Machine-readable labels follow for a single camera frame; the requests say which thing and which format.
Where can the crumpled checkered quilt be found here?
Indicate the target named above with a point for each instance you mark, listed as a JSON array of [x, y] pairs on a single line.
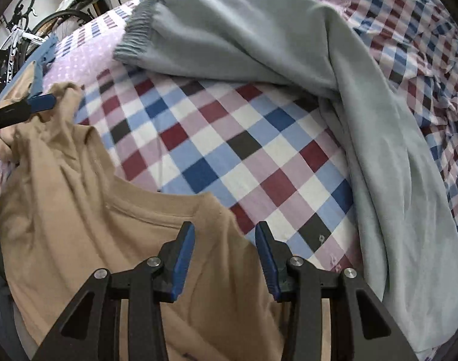
[[420, 45]]

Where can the blue folded cloth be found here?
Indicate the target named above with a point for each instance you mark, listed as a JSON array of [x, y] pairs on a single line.
[[48, 50]]

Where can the white bicycle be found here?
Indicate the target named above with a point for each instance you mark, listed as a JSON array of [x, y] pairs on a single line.
[[22, 37]]

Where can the grey-blue sweatpants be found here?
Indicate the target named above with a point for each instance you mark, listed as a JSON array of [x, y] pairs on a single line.
[[383, 195]]

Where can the beige t-shirt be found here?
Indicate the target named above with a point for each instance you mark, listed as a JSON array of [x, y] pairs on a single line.
[[82, 233]]

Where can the checkered bed sheet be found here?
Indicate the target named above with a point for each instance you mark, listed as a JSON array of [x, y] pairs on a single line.
[[213, 139]]

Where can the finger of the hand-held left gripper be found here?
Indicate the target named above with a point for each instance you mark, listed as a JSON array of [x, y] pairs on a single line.
[[44, 102], [37, 82]]

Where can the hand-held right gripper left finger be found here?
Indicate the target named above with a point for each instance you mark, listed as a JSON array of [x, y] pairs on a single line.
[[181, 267]]

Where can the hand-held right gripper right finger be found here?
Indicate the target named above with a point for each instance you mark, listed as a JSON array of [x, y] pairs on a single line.
[[268, 267]]

